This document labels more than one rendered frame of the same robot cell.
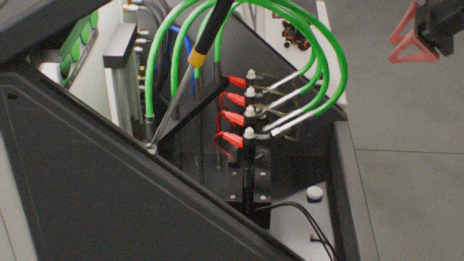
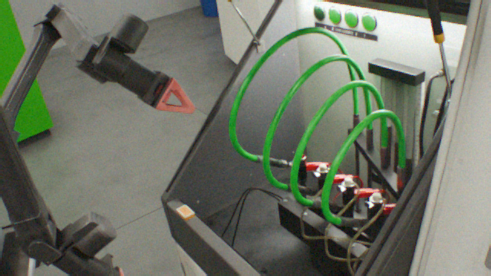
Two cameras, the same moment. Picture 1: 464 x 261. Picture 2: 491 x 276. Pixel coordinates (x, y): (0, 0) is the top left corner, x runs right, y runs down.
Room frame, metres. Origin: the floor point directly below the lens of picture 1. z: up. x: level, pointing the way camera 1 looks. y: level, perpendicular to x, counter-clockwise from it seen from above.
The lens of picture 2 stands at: (1.64, -0.66, 1.71)
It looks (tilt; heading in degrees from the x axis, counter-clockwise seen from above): 29 degrees down; 146
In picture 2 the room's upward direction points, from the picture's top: 9 degrees counter-clockwise
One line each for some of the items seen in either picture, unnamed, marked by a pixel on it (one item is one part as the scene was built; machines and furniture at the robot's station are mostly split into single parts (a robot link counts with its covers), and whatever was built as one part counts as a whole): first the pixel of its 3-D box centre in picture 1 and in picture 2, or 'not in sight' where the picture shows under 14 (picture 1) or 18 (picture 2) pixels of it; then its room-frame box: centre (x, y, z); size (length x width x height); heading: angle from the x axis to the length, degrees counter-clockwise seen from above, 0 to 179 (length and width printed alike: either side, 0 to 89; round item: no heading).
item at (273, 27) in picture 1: (298, 47); not in sight; (1.62, -0.21, 0.97); 0.70 x 0.22 x 0.03; 178
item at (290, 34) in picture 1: (298, 30); not in sight; (1.65, -0.21, 1.01); 0.23 x 0.11 x 0.06; 178
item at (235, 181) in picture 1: (248, 176); (337, 245); (1.04, -0.04, 0.91); 0.34 x 0.10 x 0.15; 178
